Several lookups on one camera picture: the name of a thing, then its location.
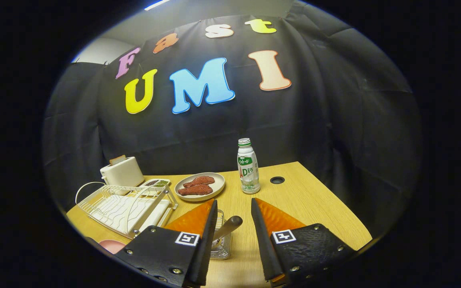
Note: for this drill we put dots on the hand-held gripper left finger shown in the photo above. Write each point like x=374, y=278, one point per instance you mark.
x=206, y=248

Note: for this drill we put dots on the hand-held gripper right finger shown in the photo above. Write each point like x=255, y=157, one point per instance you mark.
x=262, y=244

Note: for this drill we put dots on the pink plate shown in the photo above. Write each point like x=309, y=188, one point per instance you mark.
x=112, y=246

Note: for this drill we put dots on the beige plate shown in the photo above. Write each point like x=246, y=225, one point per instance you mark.
x=219, y=184

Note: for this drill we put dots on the white divided dish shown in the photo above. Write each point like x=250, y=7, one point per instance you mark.
x=156, y=183

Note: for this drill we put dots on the red meat piece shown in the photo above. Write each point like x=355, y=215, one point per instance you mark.
x=200, y=180
x=194, y=190

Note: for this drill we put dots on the white milk drink bottle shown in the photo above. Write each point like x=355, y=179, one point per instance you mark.
x=248, y=168

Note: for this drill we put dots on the white toaster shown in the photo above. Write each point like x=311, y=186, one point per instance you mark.
x=124, y=174

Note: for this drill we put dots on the toast slice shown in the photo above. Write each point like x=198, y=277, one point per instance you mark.
x=117, y=160

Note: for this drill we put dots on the black backdrop cloth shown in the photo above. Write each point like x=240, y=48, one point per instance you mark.
x=334, y=120

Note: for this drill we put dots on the ceiling light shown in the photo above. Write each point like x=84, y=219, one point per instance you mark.
x=156, y=4

